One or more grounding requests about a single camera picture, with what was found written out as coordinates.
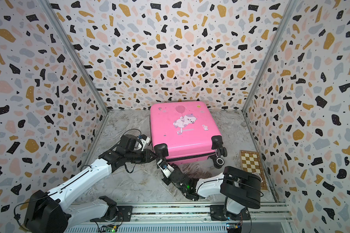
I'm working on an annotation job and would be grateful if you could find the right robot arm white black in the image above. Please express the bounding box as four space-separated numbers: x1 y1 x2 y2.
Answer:
157 161 263 221

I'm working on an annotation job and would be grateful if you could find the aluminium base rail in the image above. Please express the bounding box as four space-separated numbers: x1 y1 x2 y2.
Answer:
65 203 296 233

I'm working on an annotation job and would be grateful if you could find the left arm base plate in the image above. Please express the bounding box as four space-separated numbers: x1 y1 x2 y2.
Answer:
90 205 133 223

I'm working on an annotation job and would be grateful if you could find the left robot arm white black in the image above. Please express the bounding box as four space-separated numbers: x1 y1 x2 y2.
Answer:
19 134 155 233

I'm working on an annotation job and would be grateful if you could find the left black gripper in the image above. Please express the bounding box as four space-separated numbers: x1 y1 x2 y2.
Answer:
126 149 159 164

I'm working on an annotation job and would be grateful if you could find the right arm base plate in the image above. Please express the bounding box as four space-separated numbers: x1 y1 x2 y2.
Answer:
210 205 250 221

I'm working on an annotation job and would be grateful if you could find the wooden chessboard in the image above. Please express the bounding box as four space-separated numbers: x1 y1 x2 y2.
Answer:
240 150 268 191

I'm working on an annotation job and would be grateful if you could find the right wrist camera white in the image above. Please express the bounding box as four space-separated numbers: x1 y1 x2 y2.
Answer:
157 159 175 172

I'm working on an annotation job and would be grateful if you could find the left green circuit board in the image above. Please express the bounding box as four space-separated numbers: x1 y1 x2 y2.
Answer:
99 225 118 233

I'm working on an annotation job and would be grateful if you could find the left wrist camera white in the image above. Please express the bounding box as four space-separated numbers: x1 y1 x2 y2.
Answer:
134 135 151 151

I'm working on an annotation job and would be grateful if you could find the pink hard-shell suitcase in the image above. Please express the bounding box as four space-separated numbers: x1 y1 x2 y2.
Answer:
150 101 227 169

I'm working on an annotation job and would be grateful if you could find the right green circuit board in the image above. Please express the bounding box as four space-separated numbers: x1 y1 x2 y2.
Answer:
227 223 242 233

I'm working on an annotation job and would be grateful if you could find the aluminium corner post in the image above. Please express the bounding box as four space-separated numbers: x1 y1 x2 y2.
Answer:
39 0 109 114
242 0 298 114

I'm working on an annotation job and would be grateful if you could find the green circuit board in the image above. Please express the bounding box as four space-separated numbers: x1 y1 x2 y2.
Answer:
99 225 118 233
227 223 242 233

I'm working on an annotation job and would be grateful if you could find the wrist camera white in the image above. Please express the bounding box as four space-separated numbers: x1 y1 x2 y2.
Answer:
157 159 175 172
134 135 151 151

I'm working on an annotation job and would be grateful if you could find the left aluminium corner post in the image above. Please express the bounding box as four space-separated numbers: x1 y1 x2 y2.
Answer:
39 0 109 114

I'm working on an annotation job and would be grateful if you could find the right aluminium corner post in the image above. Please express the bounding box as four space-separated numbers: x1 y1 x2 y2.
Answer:
242 0 298 114

